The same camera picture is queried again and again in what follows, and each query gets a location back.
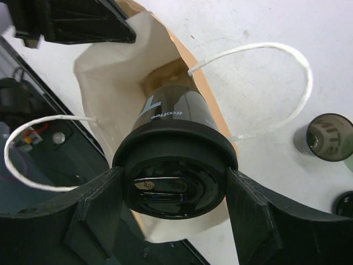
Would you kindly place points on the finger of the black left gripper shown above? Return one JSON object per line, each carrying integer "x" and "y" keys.
{"x": 70, "y": 22}

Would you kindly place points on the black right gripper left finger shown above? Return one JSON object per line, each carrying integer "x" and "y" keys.
{"x": 77, "y": 227}

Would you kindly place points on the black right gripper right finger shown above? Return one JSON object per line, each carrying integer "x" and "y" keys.
{"x": 269, "y": 228}

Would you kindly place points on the green plastic straw holder cup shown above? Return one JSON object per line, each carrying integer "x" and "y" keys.
{"x": 347, "y": 151}

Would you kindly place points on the brown paper bag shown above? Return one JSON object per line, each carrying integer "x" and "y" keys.
{"x": 116, "y": 79}

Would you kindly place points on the black paper coffee cup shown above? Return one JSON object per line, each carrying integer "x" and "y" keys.
{"x": 175, "y": 102}

